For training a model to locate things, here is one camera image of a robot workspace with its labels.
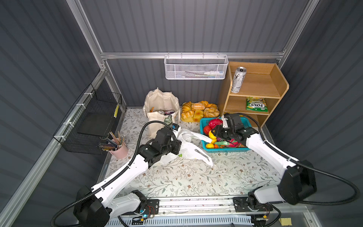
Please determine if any yellow banana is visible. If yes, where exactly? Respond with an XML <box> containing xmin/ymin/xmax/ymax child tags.
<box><xmin>209</xmin><ymin>131</ymin><xmax>217</xmax><ymax>144</ymax></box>

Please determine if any white plastic grocery bag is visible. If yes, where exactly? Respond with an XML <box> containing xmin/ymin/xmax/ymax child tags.
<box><xmin>156</xmin><ymin>128</ymin><xmax>213</xmax><ymax>167</ymax></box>

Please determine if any cream canvas tote bag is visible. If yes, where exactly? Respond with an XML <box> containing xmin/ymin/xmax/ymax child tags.
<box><xmin>143</xmin><ymin>88</ymin><xmax>181</xmax><ymax>124</ymax></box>

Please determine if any purple Fox's candy bag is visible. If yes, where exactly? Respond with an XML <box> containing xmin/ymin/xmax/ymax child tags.
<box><xmin>164</xmin><ymin>110</ymin><xmax>175</xmax><ymax>116</ymax></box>

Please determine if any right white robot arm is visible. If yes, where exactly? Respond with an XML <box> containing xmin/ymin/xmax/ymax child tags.
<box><xmin>211</xmin><ymin>113</ymin><xmax>360</xmax><ymax>211</ymax></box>

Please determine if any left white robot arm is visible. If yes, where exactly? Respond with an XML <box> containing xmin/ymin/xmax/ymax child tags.
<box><xmin>50</xmin><ymin>124</ymin><xmax>182</xmax><ymax>227</ymax></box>

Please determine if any upper pink dragon fruit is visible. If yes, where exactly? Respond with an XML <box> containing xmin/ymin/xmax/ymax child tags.
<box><xmin>209</xmin><ymin>118</ymin><xmax>223</xmax><ymax>129</ymax></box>

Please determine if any teal plastic basket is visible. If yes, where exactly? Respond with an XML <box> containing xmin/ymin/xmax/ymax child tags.
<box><xmin>200</xmin><ymin>118</ymin><xmax>250</xmax><ymax>153</ymax></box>

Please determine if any green Fox's candy bag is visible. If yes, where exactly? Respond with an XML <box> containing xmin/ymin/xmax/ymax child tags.
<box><xmin>246</xmin><ymin>97</ymin><xmax>268</xmax><ymax>113</ymax></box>

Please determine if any yellow bread tray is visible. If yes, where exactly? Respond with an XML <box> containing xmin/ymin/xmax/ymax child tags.
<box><xmin>181</xmin><ymin>101</ymin><xmax>220</xmax><ymax>123</ymax></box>

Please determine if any floral table mat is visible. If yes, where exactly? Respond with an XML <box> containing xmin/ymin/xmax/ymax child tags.
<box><xmin>98</xmin><ymin>108</ymin><xmax>281</xmax><ymax>197</ymax></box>

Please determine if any pink pencil cup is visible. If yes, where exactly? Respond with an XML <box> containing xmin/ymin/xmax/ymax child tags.
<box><xmin>98</xmin><ymin>131</ymin><xmax>129</xmax><ymax>159</ymax></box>

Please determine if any wooden shelf unit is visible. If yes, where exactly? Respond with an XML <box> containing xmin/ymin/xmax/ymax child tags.
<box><xmin>217</xmin><ymin>61</ymin><xmax>289</xmax><ymax>126</ymax></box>

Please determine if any left silver drink can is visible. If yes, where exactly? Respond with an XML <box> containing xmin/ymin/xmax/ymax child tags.
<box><xmin>231</xmin><ymin>67</ymin><xmax>247</xmax><ymax>93</ymax></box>

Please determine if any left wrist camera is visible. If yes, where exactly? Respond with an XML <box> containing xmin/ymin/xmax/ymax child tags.
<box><xmin>172</xmin><ymin>123</ymin><xmax>180</xmax><ymax>131</ymax></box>

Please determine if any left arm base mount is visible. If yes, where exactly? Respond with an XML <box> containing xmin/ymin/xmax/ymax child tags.
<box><xmin>132</xmin><ymin>199</ymin><xmax>160</xmax><ymax>215</ymax></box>

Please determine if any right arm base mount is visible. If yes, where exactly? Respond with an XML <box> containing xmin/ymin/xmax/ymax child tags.
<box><xmin>232</xmin><ymin>196</ymin><xmax>271</xmax><ymax>212</ymax></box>

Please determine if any white wire wall basket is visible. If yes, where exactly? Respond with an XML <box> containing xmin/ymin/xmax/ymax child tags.
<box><xmin>164</xmin><ymin>53</ymin><xmax>229</xmax><ymax>80</ymax></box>

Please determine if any black wire wall basket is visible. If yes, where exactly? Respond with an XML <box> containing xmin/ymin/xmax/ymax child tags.
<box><xmin>54</xmin><ymin>85</ymin><xmax>123</xmax><ymax>155</ymax></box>

